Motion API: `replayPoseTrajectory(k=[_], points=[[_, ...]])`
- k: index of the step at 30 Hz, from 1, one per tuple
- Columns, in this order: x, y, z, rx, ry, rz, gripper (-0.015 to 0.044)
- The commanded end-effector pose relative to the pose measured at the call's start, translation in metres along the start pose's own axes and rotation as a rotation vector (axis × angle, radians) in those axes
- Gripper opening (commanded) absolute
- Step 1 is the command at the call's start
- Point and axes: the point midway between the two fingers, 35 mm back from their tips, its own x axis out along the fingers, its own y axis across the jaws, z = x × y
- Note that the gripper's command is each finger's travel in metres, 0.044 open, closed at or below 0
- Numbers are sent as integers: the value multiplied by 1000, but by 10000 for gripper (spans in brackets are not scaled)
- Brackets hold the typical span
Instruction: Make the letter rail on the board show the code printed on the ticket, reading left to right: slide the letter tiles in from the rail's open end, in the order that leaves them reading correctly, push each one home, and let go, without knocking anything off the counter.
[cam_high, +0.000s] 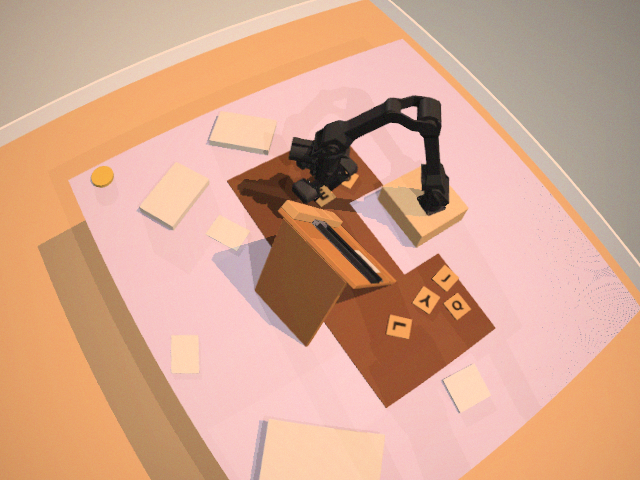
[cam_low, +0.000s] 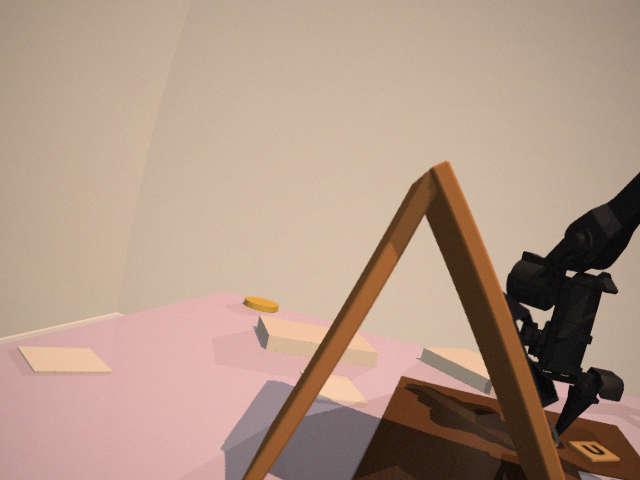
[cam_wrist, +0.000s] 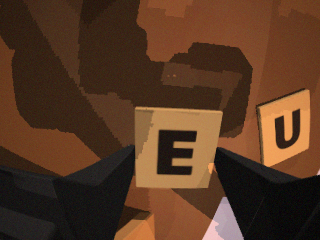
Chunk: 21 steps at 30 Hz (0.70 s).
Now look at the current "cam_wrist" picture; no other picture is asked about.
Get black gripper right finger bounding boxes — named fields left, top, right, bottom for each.
left=213, top=147, right=320, bottom=240

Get orange letter tile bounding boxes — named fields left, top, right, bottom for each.
left=257, top=89, right=311, bottom=167

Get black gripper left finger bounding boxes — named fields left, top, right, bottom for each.
left=0, top=144, right=136, bottom=240

